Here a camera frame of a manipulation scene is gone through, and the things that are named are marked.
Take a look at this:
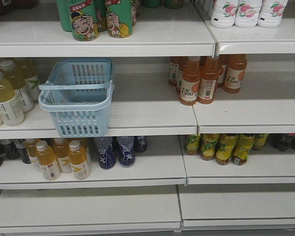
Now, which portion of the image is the light blue plastic basket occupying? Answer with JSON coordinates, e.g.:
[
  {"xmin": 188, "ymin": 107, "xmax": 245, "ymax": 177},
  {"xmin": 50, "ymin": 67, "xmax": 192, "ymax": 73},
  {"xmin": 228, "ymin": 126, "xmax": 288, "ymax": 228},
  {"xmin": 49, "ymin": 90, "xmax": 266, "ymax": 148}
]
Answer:
[{"xmin": 38, "ymin": 58, "xmax": 115, "ymax": 138}]

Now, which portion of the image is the white upper left shelf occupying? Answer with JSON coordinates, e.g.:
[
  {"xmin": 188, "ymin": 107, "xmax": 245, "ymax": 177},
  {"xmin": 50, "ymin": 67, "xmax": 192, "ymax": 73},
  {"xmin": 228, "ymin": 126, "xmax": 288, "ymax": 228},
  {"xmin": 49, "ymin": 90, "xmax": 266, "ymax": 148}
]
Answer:
[{"xmin": 0, "ymin": 73, "xmax": 197, "ymax": 139}]

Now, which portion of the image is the white shelf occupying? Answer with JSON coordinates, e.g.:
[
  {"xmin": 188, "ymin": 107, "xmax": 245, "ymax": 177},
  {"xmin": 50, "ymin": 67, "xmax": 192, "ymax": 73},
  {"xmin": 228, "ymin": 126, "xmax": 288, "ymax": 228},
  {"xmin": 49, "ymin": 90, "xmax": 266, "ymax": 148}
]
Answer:
[
  {"xmin": 0, "ymin": 186, "xmax": 181, "ymax": 233},
  {"xmin": 0, "ymin": 0, "xmax": 215, "ymax": 58},
  {"xmin": 0, "ymin": 73, "xmax": 197, "ymax": 139},
  {"xmin": 193, "ymin": 61, "xmax": 295, "ymax": 133},
  {"xmin": 194, "ymin": 0, "xmax": 295, "ymax": 56},
  {"xmin": 177, "ymin": 136, "xmax": 295, "ymax": 185},
  {"xmin": 178, "ymin": 184, "xmax": 295, "ymax": 230},
  {"xmin": 0, "ymin": 136, "xmax": 186, "ymax": 189}
]

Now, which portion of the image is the blue sports drink bottle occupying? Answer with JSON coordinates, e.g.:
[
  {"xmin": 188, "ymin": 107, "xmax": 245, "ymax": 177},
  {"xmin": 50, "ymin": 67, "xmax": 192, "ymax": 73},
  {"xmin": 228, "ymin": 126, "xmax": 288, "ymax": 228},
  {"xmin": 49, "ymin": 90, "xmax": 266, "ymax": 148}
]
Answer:
[
  {"xmin": 94, "ymin": 137, "xmax": 116, "ymax": 169},
  {"xmin": 134, "ymin": 136, "xmax": 148, "ymax": 153},
  {"xmin": 117, "ymin": 136, "xmax": 135, "ymax": 167}
]

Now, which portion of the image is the white middle left shelf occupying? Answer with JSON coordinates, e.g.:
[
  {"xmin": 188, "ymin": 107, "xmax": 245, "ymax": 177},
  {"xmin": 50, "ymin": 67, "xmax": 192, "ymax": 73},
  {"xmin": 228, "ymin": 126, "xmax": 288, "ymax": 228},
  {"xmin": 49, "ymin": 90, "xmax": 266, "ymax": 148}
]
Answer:
[{"xmin": 0, "ymin": 136, "xmax": 186, "ymax": 189}]

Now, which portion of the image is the yellow lemon tea bottle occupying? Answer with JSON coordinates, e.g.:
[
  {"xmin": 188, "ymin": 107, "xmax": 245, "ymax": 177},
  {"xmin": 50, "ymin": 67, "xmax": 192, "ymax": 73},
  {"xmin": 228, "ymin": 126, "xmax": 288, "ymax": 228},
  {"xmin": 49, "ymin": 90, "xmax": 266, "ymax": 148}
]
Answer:
[
  {"xmin": 200, "ymin": 133, "xmax": 220, "ymax": 161},
  {"xmin": 185, "ymin": 134, "xmax": 202, "ymax": 155},
  {"xmin": 252, "ymin": 133, "xmax": 269, "ymax": 151},
  {"xmin": 231, "ymin": 133, "xmax": 255, "ymax": 165},
  {"xmin": 215, "ymin": 133, "xmax": 238, "ymax": 165}
]

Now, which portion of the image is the orange C100 juice bottle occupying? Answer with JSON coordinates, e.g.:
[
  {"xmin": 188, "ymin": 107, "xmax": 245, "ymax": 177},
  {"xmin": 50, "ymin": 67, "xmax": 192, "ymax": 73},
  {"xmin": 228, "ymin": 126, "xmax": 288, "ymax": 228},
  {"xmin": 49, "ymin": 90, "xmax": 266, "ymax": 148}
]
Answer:
[
  {"xmin": 197, "ymin": 56, "xmax": 220, "ymax": 104},
  {"xmin": 223, "ymin": 54, "xmax": 247, "ymax": 93},
  {"xmin": 179, "ymin": 56, "xmax": 200, "ymax": 106}
]

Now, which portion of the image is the orange vitamin drink bottle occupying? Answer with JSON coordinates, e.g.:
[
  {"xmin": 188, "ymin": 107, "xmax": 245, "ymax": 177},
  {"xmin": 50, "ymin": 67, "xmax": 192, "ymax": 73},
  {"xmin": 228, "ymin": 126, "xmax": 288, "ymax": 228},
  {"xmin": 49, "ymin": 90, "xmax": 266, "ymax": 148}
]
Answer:
[
  {"xmin": 36, "ymin": 140, "xmax": 60, "ymax": 180},
  {"xmin": 53, "ymin": 138, "xmax": 72, "ymax": 173},
  {"xmin": 68, "ymin": 140, "xmax": 89, "ymax": 179},
  {"xmin": 25, "ymin": 138, "xmax": 41, "ymax": 172}
]

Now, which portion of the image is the white top left shelf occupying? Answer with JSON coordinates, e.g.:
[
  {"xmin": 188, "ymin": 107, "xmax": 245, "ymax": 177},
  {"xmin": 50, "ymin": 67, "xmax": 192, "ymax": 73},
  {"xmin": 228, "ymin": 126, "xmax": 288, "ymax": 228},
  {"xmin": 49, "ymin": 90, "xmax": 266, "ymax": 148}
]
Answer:
[{"xmin": 0, "ymin": 0, "xmax": 215, "ymax": 58}]

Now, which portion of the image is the white bottom left shelf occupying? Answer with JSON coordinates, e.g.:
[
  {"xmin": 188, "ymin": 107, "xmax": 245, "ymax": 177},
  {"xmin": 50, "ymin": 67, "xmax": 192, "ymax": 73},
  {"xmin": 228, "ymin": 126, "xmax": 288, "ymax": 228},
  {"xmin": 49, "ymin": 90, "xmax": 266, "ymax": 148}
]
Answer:
[{"xmin": 0, "ymin": 186, "xmax": 181, "ymax": 233}]

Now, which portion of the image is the white bottom right shelf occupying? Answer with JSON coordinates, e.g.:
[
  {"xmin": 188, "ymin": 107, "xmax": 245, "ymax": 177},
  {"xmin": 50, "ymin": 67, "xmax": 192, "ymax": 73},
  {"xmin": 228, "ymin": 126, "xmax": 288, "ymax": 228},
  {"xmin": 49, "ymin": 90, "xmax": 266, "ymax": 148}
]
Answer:
[{"xmin": 178, "ymin": 184, "xmax": 295, "ymax": 230}]

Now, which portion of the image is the green cartoon tea bottle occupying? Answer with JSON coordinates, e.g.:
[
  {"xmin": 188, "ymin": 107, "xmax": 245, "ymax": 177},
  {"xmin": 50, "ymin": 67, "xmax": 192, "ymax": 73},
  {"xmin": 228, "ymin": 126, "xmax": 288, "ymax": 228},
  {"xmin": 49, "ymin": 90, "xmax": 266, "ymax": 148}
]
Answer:
[
  {"xmin": 67, "ymin": 0, "xmax": 98, "ymax": 41},
  {"xmin": 105, "ymin": 0, "xmax": 132, "ymax": 38}
]

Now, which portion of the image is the white upper right shelf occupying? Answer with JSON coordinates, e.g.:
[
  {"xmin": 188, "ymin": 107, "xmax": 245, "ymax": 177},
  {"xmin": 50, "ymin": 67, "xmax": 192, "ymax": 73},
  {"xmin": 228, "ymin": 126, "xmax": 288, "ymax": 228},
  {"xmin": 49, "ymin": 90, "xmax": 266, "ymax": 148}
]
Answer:
[{"xmin": 193, "ymin": 61, "xmax": 295, "ymax": 133}]

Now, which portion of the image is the white middle right shelf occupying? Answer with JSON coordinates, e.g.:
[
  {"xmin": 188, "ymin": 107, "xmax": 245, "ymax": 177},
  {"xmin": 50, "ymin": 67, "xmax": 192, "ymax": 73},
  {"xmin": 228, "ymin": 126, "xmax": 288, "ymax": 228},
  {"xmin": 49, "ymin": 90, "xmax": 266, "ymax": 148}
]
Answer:
[{"xmin": 177, "ymin": 136, "xmax": 295, "ymax": 185}]

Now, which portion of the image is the white peach drink bottle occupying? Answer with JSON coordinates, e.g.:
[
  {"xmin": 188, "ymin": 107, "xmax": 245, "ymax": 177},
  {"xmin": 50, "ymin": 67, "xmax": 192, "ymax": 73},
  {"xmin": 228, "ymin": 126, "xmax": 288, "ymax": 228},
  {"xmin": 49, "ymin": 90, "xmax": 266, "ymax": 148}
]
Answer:
[
  {"xmin": 210, "ymin": 0, "xmax": 238, "ymax": 29},
  {"xmin": 235, "ymin": 0, "xmax": 262, "ymax": 28},
  {"xmin": 257, "ymin": 0, "xmax": 288, "ymax": 28}
]

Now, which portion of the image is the pale yellow drink bottle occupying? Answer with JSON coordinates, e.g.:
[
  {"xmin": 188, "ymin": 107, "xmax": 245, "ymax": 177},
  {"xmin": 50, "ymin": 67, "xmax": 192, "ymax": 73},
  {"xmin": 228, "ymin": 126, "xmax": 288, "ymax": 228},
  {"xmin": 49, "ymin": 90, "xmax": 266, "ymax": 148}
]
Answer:
[
  {"xmin": 0, "ymin": 71, "xmax": 24, "ymax": 126},
  {"xmin": 0, "ymin": 59, "xmax": 34, "ymax": 113}
]

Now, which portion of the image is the white top right shelf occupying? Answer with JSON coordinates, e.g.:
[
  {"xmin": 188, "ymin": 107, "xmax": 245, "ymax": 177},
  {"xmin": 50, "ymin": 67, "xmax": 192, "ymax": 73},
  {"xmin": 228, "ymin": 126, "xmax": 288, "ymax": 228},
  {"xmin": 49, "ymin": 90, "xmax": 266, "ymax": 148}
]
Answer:
[{"xmin": 194, "ymin": 0, "xmax": 295, "ymax": 56}]

